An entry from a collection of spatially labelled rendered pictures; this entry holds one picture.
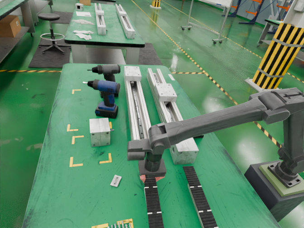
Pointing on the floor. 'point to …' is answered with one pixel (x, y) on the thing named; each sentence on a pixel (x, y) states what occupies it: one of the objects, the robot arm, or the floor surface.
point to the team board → (215, 4)
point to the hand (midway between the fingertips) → (149, 179)
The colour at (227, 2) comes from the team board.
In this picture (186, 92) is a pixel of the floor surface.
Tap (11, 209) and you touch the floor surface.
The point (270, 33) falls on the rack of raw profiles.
